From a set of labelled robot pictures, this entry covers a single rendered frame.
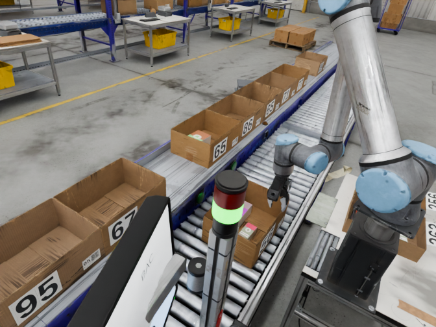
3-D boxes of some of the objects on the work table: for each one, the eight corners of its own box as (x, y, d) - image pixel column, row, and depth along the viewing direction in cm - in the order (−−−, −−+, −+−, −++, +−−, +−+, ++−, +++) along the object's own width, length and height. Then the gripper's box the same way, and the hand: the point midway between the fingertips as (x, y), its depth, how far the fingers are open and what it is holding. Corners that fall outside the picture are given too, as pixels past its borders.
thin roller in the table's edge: (305, 267, 146) (305, 265, 145) (320, 232, 166) (321, 230, 165) (309, 269, 145) (309, 266, 144) (324, 233, 165) (325, 231, 164)
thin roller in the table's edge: (314, 272, 144) (316, 270, 143) (329, 236, 164) (331, 233, 163) (319, 274, 143) (320, 272, 142) (333, 238, 163) (334, 235, 162)
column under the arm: (381, 272, 145) (412, 224, 127) (374, 314, 127) (409, 266, 108) (329, 246, 156) (350, 199, 137) (314, 283, 137) (337, 234, 118)
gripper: (300, 169, 133) (293, 206, 144) (274, 161, 138) (269, 198, 149) (293, 178, 126) (287, 217, 137) (266, 170, 132) (263, 207, 143)
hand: (276, 208), depth 141 cm, fingers open, 5 cm apart
